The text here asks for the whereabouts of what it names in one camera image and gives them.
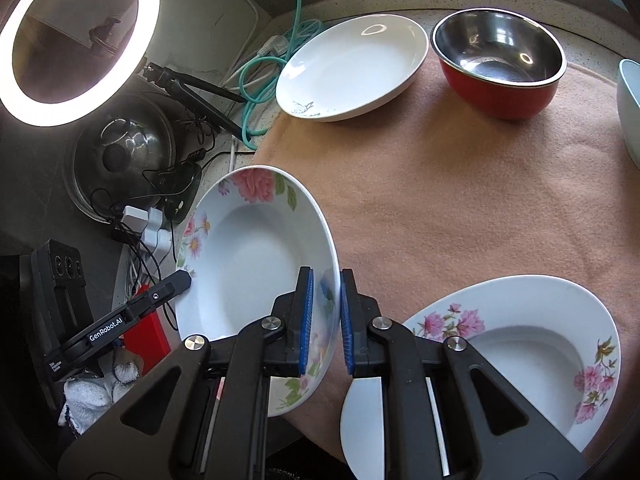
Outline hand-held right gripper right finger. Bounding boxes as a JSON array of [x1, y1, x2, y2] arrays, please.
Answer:
[[341, 268, 587, 480]]

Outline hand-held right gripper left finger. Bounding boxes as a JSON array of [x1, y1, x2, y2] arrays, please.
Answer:
[[57, 266, 316, 480]]

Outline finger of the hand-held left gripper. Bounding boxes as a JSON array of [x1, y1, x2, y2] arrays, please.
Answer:
[[125, 270, 194, 318]]

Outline pink floral white plate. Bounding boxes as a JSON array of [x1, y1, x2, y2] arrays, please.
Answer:
[[340, 275, 622, 480], [172, 165, 341, 418]]

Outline light blue bowl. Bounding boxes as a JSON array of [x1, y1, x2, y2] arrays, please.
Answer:
[[617, 59, 640, 169]]

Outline person's left hand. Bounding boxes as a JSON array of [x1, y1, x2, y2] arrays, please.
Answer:
[[57, 345, 143, 428]]

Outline red plastic box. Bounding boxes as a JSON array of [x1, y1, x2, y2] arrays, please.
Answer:
[[122, 284, 169, 376]]

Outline white power adapter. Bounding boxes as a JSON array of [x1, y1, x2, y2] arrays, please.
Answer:
[[141, 210, 177, 254], [122, 205, 152, 232]]

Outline black electronic device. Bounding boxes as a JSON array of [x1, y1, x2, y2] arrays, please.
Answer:
[[161, 161, 202, 222]]

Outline steel pot lid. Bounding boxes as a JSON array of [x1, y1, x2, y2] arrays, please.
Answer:
[[64, 92, 179, 222]]

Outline peach cloth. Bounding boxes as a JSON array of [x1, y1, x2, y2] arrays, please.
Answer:
[[251, 54, 640, 480]]

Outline black tripod stand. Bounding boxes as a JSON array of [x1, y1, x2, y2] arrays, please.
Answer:
[[141, 61, 247, 137]]

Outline white plate with small print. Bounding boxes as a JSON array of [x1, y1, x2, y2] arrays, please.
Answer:
[[276, 15, 431, 122]]

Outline red steel bowl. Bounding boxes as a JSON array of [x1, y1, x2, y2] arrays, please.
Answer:
[[431, 8, 569, 121]]

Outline black cable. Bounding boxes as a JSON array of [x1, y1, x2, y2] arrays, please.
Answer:
[[92, 110, 221, 226]]

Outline white power cable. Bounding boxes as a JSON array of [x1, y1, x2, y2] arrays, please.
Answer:
[[220, 34, 297, 92]]

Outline white ring light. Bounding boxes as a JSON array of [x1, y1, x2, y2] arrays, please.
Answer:
[[0, 0, 162, 128]]

